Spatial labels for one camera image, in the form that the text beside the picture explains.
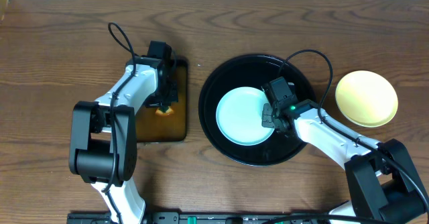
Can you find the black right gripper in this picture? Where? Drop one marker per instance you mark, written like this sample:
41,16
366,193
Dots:
266,119

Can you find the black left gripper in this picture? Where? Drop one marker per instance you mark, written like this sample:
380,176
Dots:
165,101

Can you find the mint plate with ketchup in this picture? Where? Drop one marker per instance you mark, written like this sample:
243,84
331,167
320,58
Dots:
239,116

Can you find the orange green scrub sponge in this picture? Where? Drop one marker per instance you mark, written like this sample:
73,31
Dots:
164,111

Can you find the yellow plate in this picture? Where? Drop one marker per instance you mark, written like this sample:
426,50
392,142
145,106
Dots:
366,98

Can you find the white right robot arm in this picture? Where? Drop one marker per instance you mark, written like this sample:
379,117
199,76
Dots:
384,184

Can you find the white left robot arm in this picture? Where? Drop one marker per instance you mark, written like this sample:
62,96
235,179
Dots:
103,141

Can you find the round black tray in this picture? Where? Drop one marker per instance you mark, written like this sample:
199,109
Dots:
252,70

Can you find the rectangular black water tray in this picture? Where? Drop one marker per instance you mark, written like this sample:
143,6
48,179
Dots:
152,126

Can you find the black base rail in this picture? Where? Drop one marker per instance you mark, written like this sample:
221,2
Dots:
173,218

